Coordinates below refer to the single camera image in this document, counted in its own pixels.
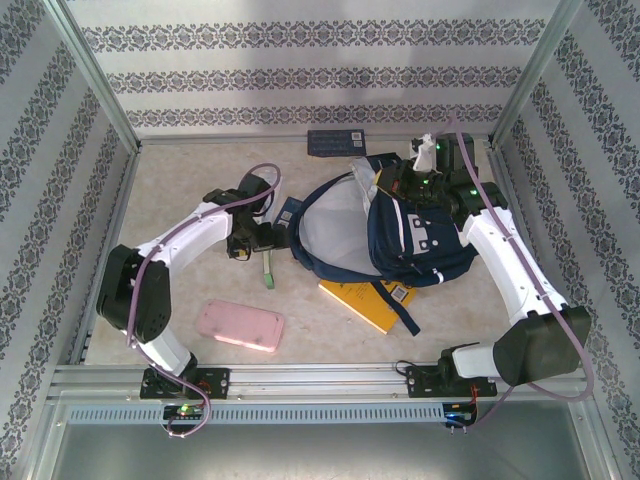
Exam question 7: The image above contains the navy blue backpack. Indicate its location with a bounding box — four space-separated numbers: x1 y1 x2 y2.
288 153 479 336

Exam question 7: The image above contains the pink pencil case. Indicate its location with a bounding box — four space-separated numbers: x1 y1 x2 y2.
195 298 285 355

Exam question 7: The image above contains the yellow notebook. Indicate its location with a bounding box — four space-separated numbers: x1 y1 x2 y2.
318 278 417 336

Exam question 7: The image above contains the left controller board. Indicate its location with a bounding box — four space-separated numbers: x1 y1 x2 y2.
162 403 206 422

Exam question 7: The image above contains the controller board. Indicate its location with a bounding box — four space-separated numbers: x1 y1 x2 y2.
162 403 206 422
443 402 479 432

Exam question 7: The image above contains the grey metal sheet panel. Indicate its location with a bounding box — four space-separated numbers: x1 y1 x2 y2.
29 418 614 480

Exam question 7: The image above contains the right controller board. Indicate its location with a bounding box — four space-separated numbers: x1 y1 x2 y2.
443 402 479 432

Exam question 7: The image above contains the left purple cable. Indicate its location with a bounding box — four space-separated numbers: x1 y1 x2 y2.
124 163 284 441

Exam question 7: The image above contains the purple cable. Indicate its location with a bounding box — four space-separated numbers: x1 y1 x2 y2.
434 115 596 431
124 163 284 441

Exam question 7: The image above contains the right aluminium side rail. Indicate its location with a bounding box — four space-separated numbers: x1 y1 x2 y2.
487 144 559 361

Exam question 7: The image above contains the aluminium side rail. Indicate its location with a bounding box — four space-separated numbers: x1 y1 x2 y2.
67 147 144 366
487 144 559 361

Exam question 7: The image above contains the aluminium back rail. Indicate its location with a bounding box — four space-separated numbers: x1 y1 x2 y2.
135 130 496 146

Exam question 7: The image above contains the left aluminium side rail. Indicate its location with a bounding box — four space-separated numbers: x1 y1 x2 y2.
67 147 144 366

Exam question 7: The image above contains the right aluminium frame post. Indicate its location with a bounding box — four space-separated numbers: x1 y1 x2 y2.
488 0 585 150

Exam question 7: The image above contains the aluminium frame post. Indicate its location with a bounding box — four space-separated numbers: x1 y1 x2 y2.
42 0 142 154
488 0 585 150

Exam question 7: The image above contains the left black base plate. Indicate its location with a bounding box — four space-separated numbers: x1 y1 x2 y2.
139 367 231 400

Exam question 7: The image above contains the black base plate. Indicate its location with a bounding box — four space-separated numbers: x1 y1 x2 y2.
405 364 499 399
139 367 231 400

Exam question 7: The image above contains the aluminium front rail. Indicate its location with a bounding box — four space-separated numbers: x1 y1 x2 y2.
47 363 586 401

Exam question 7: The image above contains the slotted grey cable duct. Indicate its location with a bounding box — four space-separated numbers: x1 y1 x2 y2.
67 402 446 426

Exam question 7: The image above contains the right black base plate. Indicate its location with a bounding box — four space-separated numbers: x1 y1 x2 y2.
405 364 499 399

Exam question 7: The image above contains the left aluminium frame post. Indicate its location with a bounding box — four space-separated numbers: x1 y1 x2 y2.
42 0 142 154

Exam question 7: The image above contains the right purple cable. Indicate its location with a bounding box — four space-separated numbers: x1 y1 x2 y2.
434 115 596 431

